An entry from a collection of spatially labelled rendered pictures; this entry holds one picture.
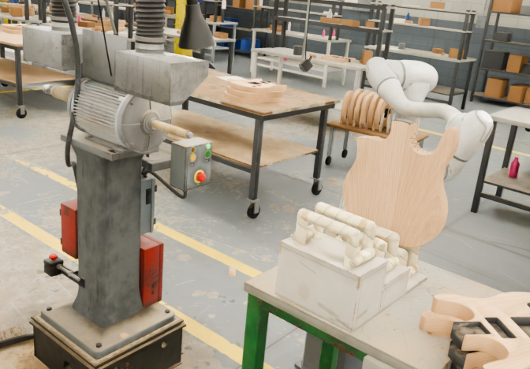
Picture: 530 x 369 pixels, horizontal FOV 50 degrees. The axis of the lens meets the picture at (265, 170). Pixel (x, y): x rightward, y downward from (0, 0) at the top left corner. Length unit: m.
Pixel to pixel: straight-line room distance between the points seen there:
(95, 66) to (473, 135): 1.44
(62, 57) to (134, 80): 0.46
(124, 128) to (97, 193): 0.37
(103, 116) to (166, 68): 0.47
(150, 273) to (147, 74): 1.07
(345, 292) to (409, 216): 0.39
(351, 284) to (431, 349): 0.27
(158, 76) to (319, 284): 0.86
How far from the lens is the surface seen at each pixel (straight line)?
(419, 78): 2.52
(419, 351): 1.60
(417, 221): 1.81
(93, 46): 2.36
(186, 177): 2.45
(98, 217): 2.48
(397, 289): 1.77
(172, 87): 1.91
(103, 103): 2.29
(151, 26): 2.03
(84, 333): 2.68
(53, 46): 2.47
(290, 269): 1.65
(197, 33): 2.09
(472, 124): 2.03
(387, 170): 1.81
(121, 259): 2.59
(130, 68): 2.05
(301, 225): 1.59
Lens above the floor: 1.80
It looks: 18 degrees down
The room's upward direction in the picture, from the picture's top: 5 degrees clockwise
